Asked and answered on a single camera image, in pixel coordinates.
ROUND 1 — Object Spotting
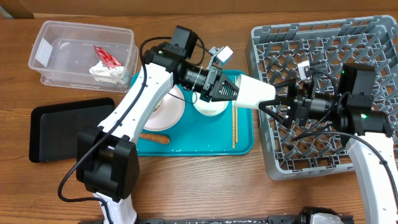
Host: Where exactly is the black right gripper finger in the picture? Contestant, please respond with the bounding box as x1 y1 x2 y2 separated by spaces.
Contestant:
274 78 297 96
258 100 294 129

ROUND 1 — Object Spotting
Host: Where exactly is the white cup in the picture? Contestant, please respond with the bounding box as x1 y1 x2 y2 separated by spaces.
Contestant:
232 74 276 109

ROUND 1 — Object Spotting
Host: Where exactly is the white bowl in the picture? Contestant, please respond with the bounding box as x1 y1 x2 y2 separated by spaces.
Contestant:
192 92 229 117

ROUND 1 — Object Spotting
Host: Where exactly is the pink plate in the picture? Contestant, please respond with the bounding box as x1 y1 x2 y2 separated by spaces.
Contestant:
144 86 185 131

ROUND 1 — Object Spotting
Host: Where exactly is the white tissue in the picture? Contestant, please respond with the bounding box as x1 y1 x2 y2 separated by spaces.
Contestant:
89 61 124 84

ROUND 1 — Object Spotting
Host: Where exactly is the red snack wrapper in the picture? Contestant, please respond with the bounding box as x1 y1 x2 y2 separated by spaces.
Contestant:
93 45 122 70

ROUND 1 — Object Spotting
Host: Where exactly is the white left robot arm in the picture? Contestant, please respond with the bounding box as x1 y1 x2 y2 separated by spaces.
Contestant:
71 26 239 223

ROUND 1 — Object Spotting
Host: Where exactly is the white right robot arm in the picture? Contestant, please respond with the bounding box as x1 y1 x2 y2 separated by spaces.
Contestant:
259 63 397 223

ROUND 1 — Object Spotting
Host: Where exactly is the grey dishwasher rack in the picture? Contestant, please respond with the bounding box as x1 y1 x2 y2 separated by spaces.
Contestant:
246 16 397 180

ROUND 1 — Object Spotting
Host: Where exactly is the clear plastic waste bin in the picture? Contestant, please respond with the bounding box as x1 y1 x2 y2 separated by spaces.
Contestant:
28 21 138 93

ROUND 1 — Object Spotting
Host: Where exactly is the right wooden chopstick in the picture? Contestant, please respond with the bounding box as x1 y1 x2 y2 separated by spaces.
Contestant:
234 76 239 144

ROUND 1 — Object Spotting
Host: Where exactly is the wooden chopstick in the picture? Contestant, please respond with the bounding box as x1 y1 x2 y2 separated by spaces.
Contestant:
232 106 236 149
234 76 239 144

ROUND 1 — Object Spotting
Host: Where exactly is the left wooden chopstick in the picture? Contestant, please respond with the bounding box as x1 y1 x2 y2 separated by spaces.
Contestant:
232 106 236 149

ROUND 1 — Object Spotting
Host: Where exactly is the teal serving tray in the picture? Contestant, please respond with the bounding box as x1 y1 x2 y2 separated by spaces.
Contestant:
137 87 254 157

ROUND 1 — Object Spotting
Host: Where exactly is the carrot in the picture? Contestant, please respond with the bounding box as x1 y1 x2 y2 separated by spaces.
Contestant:
139 133 170 144

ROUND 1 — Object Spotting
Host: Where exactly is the black tray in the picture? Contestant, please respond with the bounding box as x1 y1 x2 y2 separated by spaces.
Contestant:
29 98 114 163

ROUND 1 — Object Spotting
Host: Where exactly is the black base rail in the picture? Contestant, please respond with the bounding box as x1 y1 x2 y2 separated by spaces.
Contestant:
135 207 355 224

